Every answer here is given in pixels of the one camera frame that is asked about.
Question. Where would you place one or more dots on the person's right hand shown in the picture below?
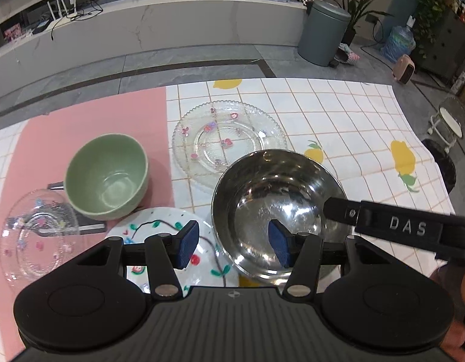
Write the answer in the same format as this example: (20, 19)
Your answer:
(463, 298)

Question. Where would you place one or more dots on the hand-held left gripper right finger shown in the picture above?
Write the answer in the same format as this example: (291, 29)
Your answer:
(280, 242)

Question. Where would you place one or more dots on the grey trash can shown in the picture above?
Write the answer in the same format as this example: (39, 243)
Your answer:
(321, 34)

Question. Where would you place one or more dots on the white painted plate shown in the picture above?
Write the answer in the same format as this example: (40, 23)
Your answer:
(149, 226)

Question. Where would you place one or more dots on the pink space heater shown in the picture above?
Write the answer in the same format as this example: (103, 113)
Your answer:
(403, 68)

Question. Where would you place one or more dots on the blue water jug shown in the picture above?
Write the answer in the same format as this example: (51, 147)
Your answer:
(398, 43)

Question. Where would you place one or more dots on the green ceramic bowl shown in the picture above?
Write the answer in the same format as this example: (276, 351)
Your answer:
(104, 173)

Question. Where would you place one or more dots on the large floral glass plate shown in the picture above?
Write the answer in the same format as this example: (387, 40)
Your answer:
(217, 139)

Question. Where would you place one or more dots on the white stool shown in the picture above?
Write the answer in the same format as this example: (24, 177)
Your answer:
(449, 120)

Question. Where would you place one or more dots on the small floral glass plate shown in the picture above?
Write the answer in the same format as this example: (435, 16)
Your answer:
(32, 241)

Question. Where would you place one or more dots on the pink placemat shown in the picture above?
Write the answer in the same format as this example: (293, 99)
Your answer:
(85, 120)

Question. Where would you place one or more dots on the stainless steel bowl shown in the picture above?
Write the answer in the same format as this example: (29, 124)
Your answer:
(255, 196)

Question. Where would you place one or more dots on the checked lemon print tablecloth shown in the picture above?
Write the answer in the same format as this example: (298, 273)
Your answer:
(330, 120)

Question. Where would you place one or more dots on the marble media console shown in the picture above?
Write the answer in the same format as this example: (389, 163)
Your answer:
(160, 26)

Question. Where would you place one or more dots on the black round stool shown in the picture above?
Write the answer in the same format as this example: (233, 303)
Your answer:
(443, 162)

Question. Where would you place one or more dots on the floral bag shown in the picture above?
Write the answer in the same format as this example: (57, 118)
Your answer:
(347, 55)

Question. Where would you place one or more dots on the white router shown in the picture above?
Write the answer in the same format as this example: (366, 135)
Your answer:
(64, 9)

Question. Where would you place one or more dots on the potted long-leaf plant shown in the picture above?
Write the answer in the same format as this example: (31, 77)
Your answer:
(349, 19)

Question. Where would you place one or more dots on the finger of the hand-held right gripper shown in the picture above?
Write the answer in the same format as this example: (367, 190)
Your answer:
(340, 211)

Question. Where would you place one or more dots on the black set-top box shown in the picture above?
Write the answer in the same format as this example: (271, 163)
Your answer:
(41, 27)

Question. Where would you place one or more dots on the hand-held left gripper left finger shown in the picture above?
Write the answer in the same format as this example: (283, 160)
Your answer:
(187, 243)

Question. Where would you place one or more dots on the dark cabinet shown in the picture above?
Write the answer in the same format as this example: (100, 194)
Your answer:
(447, 49)

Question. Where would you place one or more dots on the pink photo card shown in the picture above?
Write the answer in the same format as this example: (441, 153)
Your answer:
(13, 32)

